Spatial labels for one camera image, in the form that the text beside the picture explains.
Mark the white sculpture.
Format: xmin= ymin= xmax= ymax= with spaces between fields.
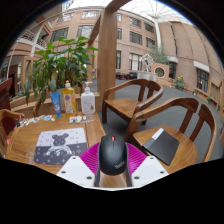
xmin=139 ymin=53 xmax=154 ymax=73

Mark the large green potted plant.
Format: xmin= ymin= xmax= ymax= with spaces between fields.
xmin=23 ymin=36 xmax=99 ymax=104

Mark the blue squeeze tube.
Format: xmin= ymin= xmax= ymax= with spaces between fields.
xmin=49 ymin=92 xmax=63 ymax=119

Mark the yellow flowering potted plant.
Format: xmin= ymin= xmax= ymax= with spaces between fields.
xmin=174 ymin=75 xmax=186 ymax=91

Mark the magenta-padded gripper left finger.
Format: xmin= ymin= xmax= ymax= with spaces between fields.
xmin=56 ymin=142 xmax=101 ymax=188

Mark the wooden pillar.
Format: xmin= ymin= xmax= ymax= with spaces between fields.
xmin=97 ymin=8 xmax=118 ymax=101

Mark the white pump bottle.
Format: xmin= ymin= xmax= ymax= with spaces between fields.
xmin=80 ymin=81 xmax=96 ymax=116

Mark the grey white printed mouse pad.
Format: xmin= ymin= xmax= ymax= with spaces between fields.
xmin=33 ymin=127 xmax=88 ymax=166

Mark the yellow dish soap bottle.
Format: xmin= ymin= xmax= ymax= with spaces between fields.
xmin=62 ymin=80 xmax=78 ymax=118

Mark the dark red wooden lectern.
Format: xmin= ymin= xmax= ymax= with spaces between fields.
xmin=0 ymin=77 xmax=14 ymax=111

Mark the wooden armchair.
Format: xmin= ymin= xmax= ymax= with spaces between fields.
xmin=32 ymin=96 xmax=54 ymax=118
xmin=0 ymin=108 xmax=26 ymax=158
xmin=101 ymin=78 xmax=165 ymax=126
xmin=124 ymin=96 xmax=218 ymax=174

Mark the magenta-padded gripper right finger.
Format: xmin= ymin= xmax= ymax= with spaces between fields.
xmin=124 ymin=142 xmax=170 ymax=188

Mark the clear bag with white items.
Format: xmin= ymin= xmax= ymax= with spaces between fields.
xmin=68 ymin=114 xmax=88 ymax=124

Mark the black computer mouse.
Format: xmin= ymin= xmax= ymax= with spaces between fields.
xmin=97 ymin=134 xmax=129 ymax=176

